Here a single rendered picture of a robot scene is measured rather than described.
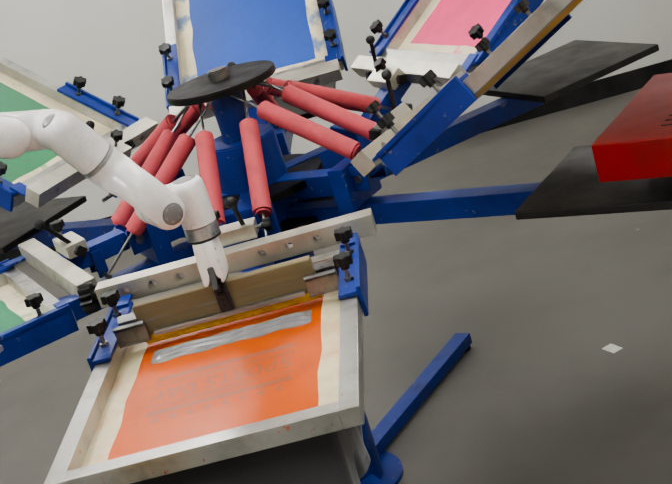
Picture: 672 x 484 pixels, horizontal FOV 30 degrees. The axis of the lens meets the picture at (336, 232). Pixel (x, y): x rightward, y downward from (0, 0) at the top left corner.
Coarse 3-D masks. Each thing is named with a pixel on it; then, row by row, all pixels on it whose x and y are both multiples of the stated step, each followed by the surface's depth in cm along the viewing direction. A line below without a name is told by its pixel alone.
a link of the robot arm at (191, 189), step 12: (180, 180) 265; (192, 180) 263; (180, 192) 262; (192, 192) 263; (204, 192) 265; (192, 204) 263; (204, 204) 265; (192, 216) 264; (204, 216) 265; (192, 228) 265
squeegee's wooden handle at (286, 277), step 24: (288, 264) 270; (312, 264) 272; (192, 288) 274; (240, 288) 272; (264, 288) 272; (288, 288) 272; (144, 312) 274; (168, 312) 274; (192, 312) 274; (216, 312) 274
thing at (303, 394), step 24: (288, 312) 273; (312, 312) 269; (264, 336) 265; (288, 336) 261; (312, 336) 258; (312, 360) 247; (312, 384) 237; (216, 408) 239; (240, 408) 236; (264, 408) 233; (288, 408) 231
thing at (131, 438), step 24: (192, 336) 276; (144, 360) 272; (192, 360) 264; (216, 360) 260; (144, 384) 260; (144, 408) 249; (120, 432) 242; (144, 432) 239; (168, 432) 236; (192, 432) 233; (120, 456) 232
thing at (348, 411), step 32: (320, 256) 290; (352, 320) 250; (352, 352) 237; (96, 384) 258; (352, 384) 224; (96, 416) 249; (288, 416) 220; (320, 416) 217; (352, 416) 217; (64, 448) 234; (160, 448) 223; (192, 448) 219; (224, 448) 219; (256, 448) 219; (64, 480) 222; (96, 480) 222; (128, 480) 222
